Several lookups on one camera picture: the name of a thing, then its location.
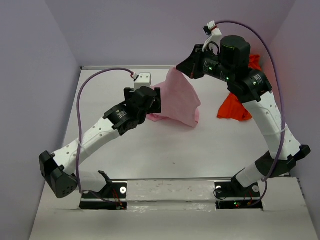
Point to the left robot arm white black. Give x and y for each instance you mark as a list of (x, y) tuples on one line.
[(59, 168)]

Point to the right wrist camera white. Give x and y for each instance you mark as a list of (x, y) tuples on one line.
[(213, 33)]

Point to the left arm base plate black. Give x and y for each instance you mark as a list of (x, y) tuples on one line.
[(111, 197)]

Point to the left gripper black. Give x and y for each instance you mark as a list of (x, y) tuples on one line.
[(156, 103)]

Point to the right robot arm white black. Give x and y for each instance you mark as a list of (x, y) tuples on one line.
[(254, 91)]

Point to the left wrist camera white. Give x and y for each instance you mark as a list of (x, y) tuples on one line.
[(142, 79)]

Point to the metal rail table back edge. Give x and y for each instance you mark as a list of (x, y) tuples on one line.
[(131, 67)]

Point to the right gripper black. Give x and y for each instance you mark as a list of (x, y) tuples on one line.
[(191, 65)]

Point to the pink t shirt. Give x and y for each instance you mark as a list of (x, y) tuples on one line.
[(179, 100)]

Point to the orange t shirt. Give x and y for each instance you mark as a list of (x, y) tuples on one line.
[(231, 107)]

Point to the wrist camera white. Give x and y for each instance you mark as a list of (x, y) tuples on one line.
[(213, 33), (142, 79)]

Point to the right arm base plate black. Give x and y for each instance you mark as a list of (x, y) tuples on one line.
[(230, 199)]

